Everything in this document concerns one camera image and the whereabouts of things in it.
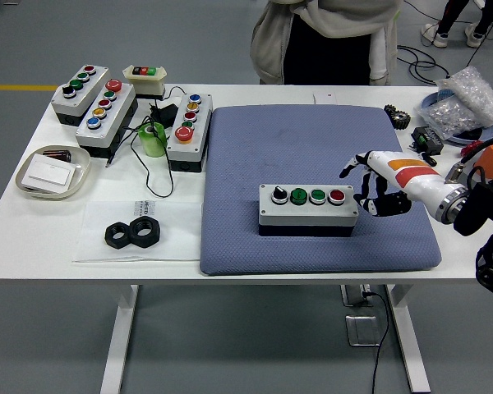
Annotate white table leg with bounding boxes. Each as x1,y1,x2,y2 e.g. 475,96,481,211
385,284,431,393
99,284,140,394

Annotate person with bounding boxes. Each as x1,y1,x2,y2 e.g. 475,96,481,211
249,0,406,86

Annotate cream three-button switch box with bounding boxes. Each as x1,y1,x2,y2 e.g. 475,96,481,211
122,64,168,101

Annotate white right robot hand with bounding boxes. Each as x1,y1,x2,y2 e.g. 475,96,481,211
339,149,458,218

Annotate bystander in white shoes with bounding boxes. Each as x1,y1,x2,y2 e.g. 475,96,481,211
419,0,493,49

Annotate grey box with black knob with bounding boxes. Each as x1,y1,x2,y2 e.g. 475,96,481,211
50,64,112,127

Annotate dark brown small case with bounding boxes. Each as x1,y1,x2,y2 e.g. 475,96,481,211
42,149,73,163

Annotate bubble wrap bag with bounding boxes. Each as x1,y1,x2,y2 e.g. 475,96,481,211
435,66,493,126

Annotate black module with green terminals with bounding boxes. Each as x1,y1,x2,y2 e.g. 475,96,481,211
410,126,445,167

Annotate blue-grey textured mat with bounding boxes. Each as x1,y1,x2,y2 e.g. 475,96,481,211
200,104,443,277

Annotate clear printed plastic bag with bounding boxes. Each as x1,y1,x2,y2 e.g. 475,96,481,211
72,199,202,263

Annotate small red part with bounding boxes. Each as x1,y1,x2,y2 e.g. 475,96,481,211
459,140,484,156

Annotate black metal gear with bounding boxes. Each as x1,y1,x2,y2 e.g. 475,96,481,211
384,103,412,131

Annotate black floor cables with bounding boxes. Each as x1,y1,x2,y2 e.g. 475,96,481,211
396,43,453,81

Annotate grey box, mushroom beside blue-topped row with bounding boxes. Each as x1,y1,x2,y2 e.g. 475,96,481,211
165,92,214,173

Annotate beige shallow dish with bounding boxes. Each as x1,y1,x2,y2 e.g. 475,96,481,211
15,144,92,201

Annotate clear bag of metal parts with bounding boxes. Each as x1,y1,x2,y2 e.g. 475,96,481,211
414,100,482,140

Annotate white wall switch plate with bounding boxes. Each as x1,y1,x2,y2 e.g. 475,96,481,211
23,158,76,186

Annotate green tape roll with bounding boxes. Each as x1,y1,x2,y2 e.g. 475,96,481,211
137,121,167,158

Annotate grey box, mushroom beside green button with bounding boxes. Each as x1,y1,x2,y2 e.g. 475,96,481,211
74,78,139,160

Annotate grey box under table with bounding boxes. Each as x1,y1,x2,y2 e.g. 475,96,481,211
339,283,389,308

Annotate metal floor socket plate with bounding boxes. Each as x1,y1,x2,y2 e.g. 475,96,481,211
344,314,391,347

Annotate grey four-button control box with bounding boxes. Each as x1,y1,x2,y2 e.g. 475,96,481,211
257,183,359,238

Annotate black power adapter with cord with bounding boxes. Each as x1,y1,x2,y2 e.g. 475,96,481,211
105,85,188,198

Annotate black hex nut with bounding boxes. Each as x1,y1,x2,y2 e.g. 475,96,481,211
129,216,162,246
104,221,133,248

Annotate black cable under table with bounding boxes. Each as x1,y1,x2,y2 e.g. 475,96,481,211
363,290,391,394

